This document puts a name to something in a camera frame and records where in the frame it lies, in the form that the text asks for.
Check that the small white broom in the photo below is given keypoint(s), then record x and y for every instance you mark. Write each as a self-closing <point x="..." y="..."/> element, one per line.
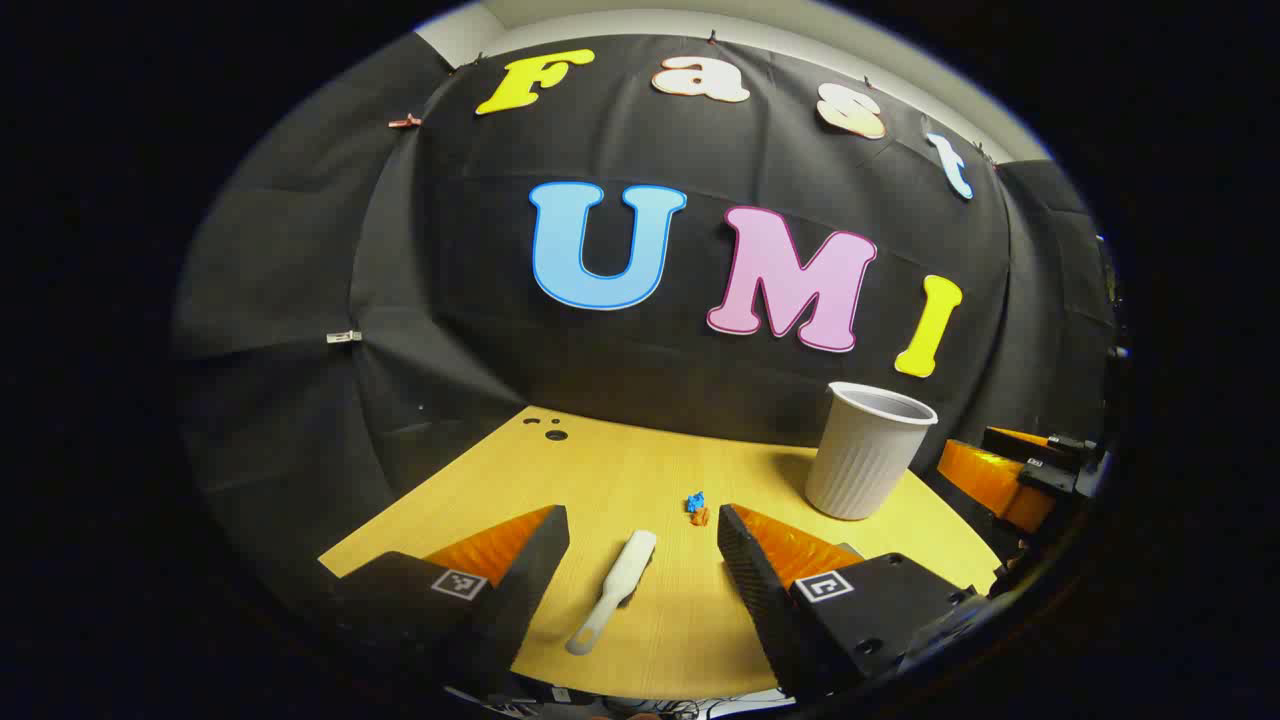
<point x="622" y="580"/>

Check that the white ribbed garbage bin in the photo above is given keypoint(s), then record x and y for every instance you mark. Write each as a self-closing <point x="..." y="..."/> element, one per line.
<point x="865" y="455"/>

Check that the red clip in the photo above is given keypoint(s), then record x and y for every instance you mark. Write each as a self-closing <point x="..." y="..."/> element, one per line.
<point x="405" y="121"/>

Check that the wooden desktop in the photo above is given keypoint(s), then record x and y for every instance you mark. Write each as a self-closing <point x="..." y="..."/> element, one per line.
<point x="640" y="480"/>

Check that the blue paper trash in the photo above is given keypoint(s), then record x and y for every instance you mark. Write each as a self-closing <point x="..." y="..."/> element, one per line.
<point x="694" y="500"/>

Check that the silver metal clip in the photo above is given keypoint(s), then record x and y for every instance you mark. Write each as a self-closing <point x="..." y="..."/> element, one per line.
<point x="343" y="337"/>

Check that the orange paper trash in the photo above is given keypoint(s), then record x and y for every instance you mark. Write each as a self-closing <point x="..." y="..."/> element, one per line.
<point x="699" y="516"/>

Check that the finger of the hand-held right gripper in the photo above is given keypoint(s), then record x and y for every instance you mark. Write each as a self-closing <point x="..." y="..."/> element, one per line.
<point x="1040" y="448"/>
<point x="995" y="480"/>

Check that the black backdrop cloth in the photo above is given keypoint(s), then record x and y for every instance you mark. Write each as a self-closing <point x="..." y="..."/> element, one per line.
<point x="600" y="350"/>

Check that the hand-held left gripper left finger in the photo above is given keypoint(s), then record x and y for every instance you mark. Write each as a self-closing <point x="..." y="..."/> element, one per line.
<point x="530" y="580"/>

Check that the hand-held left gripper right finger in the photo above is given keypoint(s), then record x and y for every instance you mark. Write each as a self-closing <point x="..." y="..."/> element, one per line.
<point x="755" y="590"/>

